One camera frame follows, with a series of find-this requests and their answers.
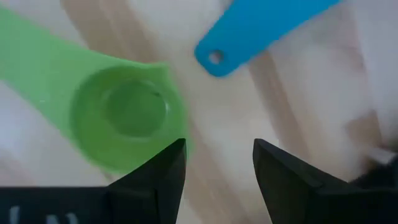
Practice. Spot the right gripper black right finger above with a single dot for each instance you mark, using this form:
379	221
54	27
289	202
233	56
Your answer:
289	193

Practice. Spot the turquoise measuring cup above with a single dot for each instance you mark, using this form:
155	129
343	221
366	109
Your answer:
252	31

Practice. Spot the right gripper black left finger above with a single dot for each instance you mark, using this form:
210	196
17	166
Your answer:
155	193

